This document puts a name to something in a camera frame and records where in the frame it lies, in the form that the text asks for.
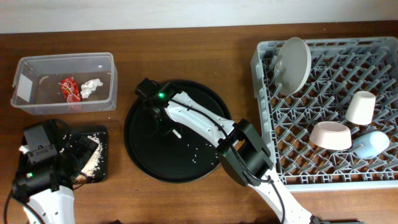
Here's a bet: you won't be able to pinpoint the white plastic fork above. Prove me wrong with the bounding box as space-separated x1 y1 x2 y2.
172 129 182 139

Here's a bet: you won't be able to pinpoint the rice and pasta leftovers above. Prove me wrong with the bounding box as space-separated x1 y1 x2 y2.
75 134 103 184

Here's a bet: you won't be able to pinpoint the white napkin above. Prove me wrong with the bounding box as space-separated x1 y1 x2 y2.
80 78 103 99

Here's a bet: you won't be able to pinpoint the red snack wrapper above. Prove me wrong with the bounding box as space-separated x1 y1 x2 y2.
59 77 81 103

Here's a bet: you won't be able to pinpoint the grey plate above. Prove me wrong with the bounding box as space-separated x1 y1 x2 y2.
274 37 312 95

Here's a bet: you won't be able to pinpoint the white bowl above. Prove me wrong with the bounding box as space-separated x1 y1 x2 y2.
309 121 352 151

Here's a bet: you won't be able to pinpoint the white cup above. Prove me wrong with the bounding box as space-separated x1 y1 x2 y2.
345 91 376 125

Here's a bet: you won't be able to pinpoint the light blue cup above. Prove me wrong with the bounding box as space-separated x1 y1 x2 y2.
353 131 390 159

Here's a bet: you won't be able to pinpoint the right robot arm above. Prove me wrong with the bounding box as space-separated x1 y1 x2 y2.
136 78 321 224

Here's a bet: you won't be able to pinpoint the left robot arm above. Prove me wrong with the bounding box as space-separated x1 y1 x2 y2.
10 119 99 223

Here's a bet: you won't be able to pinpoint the grey dishwasher rack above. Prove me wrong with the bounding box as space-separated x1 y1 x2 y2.
251 37 397 192

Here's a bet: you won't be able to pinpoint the black rectangular tray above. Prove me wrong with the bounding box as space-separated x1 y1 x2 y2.
18 125 109 184

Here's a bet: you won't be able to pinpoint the round black serving tray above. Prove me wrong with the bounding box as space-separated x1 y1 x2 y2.
124 78 220 184

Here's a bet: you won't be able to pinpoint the clear plastic bin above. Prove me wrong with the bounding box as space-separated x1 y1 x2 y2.
11 52 118 115

